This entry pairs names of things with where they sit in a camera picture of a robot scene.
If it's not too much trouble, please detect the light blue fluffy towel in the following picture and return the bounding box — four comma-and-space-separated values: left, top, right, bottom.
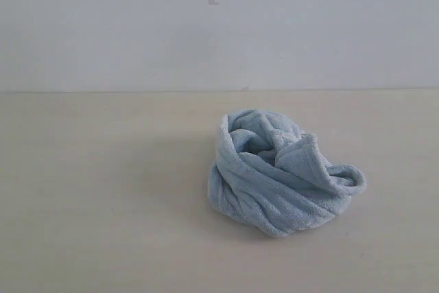
207, 109, 366, 237

